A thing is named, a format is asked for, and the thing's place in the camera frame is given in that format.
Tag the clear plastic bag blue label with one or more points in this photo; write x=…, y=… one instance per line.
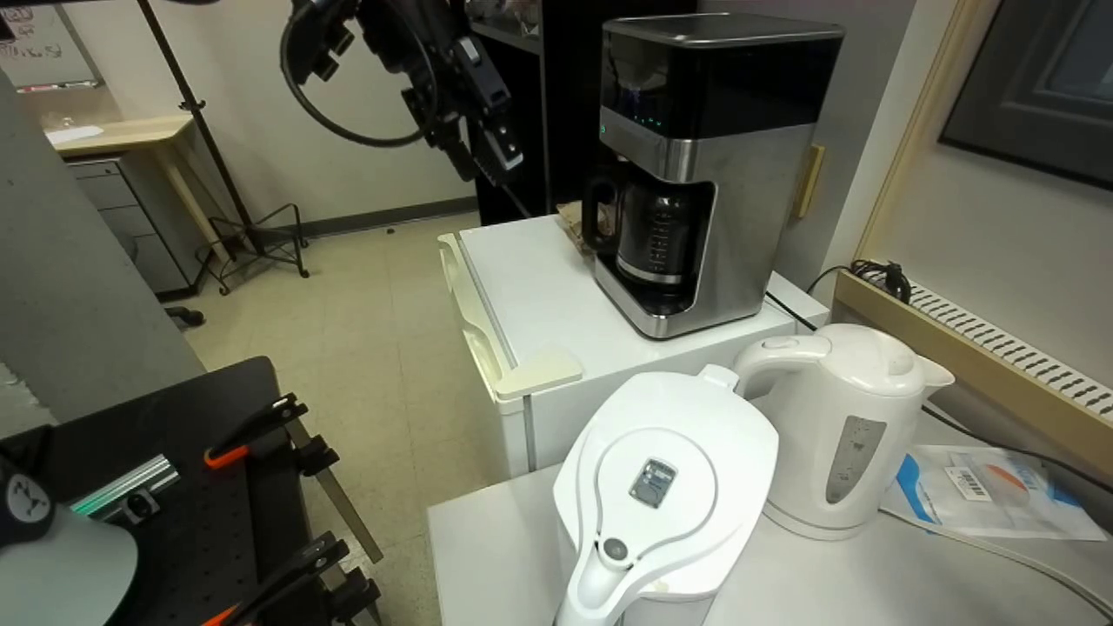
x=996, y=490

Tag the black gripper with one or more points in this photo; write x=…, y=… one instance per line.
x=454, y=87

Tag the white whiteboard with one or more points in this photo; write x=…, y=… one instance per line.
x=38, y=48

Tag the light wooden desk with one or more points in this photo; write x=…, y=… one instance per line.
x=125, y=135

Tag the grey round disc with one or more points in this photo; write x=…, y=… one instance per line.
x=62, y=575

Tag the black orange bar clamp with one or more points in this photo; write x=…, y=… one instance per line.
x=288, y=575
x=247, y=435

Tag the beige wall outlet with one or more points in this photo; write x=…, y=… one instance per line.
x=808, y=182

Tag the grey drawer cabinet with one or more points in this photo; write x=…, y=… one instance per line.
x=132, y=226

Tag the black perforated workbench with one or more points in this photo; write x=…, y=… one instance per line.
x=211, y=509

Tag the glass coffee carafe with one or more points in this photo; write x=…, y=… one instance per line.
x=647, y=232

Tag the black and steel coffeemaker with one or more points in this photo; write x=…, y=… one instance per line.
x=716, y=150

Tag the white mini fridge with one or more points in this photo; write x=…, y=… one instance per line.
x=542, y=299

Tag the baseboard radiator with wood trim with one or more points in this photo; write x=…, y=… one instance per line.
x=984, y=348

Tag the black round cap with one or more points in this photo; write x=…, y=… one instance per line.
x=21, y=502

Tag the Franka robot arm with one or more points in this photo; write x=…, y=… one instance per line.
x=400, y=26

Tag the black tripod stand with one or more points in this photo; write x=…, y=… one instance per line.
x=211, y=150

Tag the dark framed window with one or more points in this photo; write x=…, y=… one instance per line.
x=1036, y=87

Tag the white electric kettle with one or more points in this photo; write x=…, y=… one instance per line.
x=852, y=430

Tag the green white label strip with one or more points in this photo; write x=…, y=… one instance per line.
x=121, y=488

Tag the white water filter pitcher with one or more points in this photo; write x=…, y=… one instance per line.
x=663, y=497

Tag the grey partition panel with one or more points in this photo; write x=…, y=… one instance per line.
x=72, y=290

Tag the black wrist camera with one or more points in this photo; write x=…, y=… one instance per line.
x=479, y=67

